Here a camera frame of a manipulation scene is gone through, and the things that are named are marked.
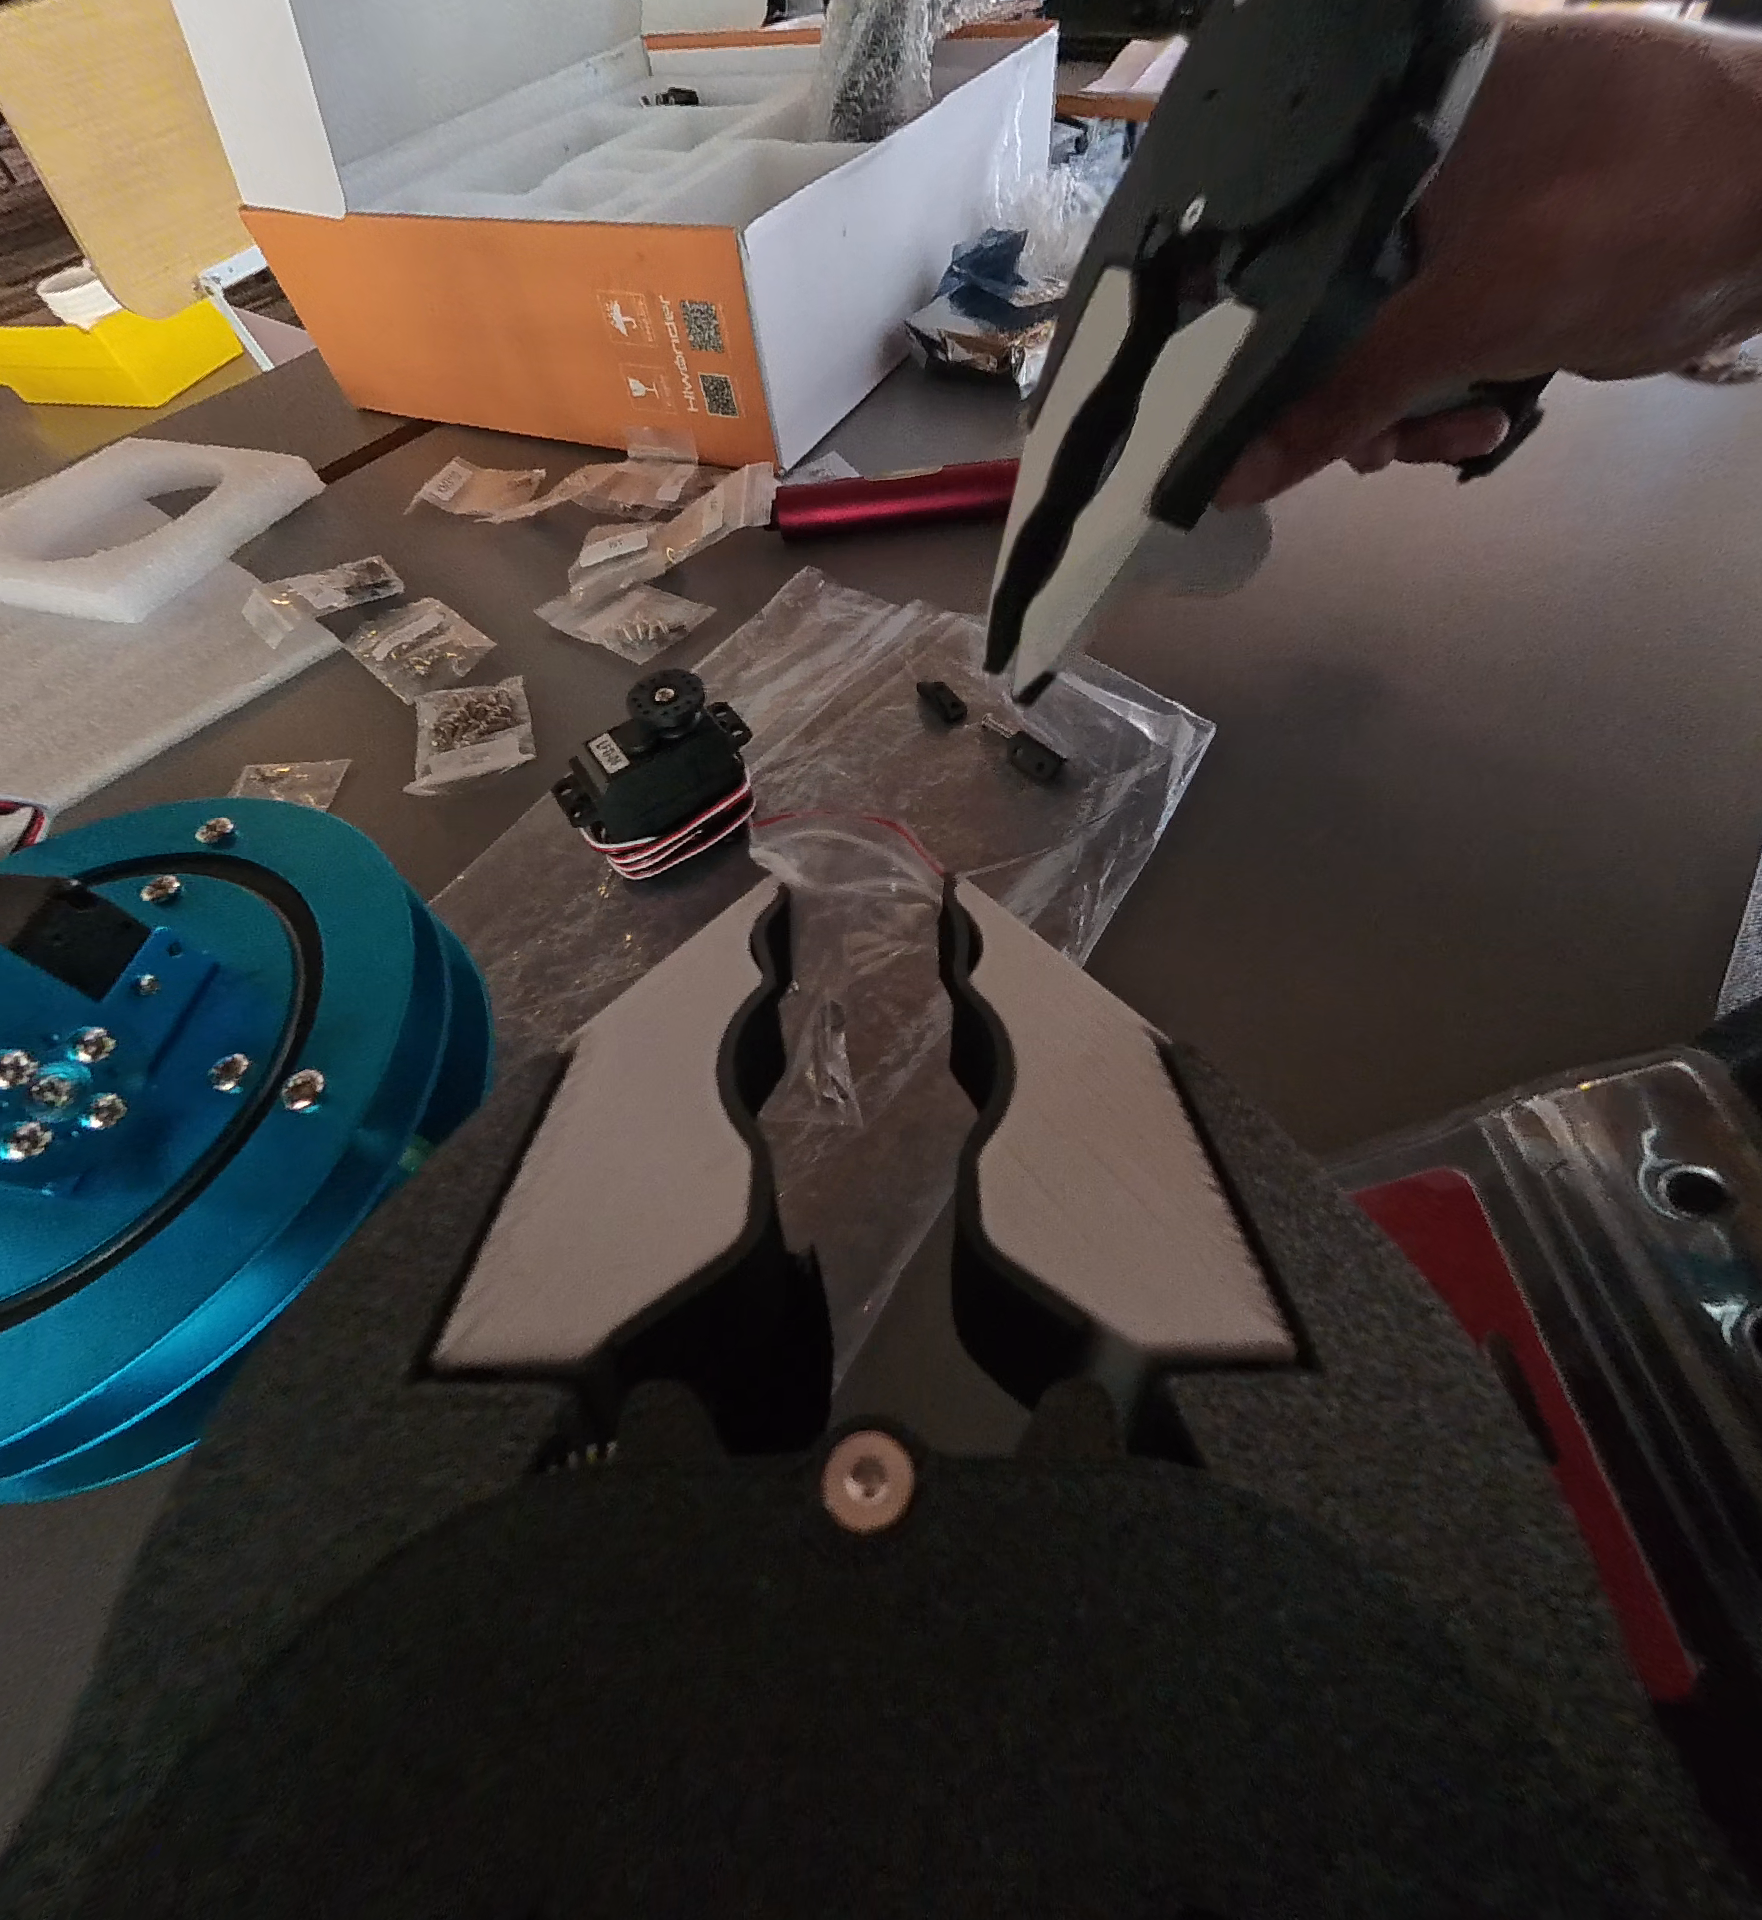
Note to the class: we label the grey desk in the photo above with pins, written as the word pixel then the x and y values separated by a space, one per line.
pixel 1422 781

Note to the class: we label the yellow plastic bin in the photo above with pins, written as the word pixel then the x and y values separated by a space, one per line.
pixel 88 368

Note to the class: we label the white cup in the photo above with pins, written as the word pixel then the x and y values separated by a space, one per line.
pixel 76 293

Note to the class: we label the blue toy robot arm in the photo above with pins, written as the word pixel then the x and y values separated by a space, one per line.
pixel 297 1276

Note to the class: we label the orange and white cardboard box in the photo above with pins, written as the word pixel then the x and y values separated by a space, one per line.
pixel 520 314

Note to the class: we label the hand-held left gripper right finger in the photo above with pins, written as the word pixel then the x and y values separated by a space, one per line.
pixel 1121 1184

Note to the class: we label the person's right hand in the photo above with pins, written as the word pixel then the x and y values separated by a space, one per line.
pixel 1542 224

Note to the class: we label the clear packaged tool box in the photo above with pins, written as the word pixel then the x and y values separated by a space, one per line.
pixel 1645 1276

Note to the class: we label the bubble wrap bundle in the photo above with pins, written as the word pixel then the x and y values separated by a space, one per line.
pixel 881 60

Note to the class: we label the large clear plastic bag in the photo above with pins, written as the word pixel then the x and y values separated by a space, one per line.
pixel 851 660

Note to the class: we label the blue foil bags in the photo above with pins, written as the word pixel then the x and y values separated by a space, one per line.
pixel 986 300

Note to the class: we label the scattered small parts bags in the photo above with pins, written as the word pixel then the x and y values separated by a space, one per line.
pixel 447 720

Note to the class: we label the white foam frame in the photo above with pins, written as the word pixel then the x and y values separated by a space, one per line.
pixel 42 554

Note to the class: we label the small clear zip bag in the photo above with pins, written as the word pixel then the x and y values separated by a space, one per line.
pixel 838 917

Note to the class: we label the red metal tube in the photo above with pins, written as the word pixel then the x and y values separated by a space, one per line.
pixel 896 499

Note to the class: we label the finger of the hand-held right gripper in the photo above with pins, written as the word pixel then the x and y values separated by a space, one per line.
pixel 1182 437
pixel 1069 450

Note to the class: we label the small black plastic part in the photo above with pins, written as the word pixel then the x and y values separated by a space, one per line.
pixel 1039 756
pixel 946 705

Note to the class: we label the light wooden chair back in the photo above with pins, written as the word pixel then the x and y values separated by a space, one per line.
pixel 116 135

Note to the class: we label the black servo motor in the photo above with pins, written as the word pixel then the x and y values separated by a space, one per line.
pixel 656 781

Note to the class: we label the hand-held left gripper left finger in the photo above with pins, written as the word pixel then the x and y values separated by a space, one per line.
pixel 596 1184

